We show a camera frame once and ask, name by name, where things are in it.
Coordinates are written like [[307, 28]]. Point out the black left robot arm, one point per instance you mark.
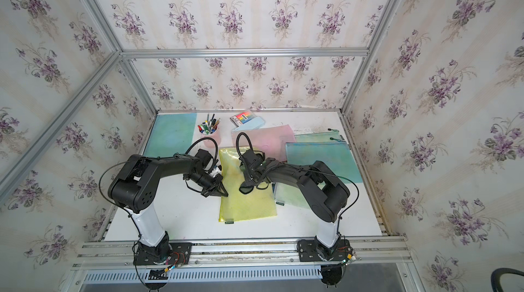
[[134, 188]]

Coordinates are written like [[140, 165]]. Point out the aluminium mounting rail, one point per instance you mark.
[[246, 252]]

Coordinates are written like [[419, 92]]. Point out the pink mesh document bag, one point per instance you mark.
[[272, 141]]

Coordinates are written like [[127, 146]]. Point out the large teal document bag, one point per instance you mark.
[[336, 155]]

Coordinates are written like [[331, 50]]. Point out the blue mesh document bag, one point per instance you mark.
[[171, 134]]

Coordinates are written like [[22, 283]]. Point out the light green document bag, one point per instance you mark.
[[289, 195]]

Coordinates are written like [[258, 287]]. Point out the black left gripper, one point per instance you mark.
[[213, 189]]

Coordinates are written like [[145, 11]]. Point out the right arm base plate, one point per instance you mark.
[[325, 250]]

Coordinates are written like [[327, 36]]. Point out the pale green rear document bag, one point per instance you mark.
[[330, 135]]

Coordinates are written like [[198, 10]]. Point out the pink metal pen bucket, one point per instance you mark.
[[209, 127]]

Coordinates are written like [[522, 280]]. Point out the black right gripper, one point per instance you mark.
[[248, 182]]

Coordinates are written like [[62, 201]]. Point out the light blue booklet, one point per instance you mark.
[[254, 123]]

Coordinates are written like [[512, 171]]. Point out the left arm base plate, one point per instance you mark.
[[168, 254]]

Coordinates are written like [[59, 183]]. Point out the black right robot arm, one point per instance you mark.
[[324, 192]]

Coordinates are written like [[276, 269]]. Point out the green and grey cleaning cloth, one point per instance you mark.
[[247, 187]]

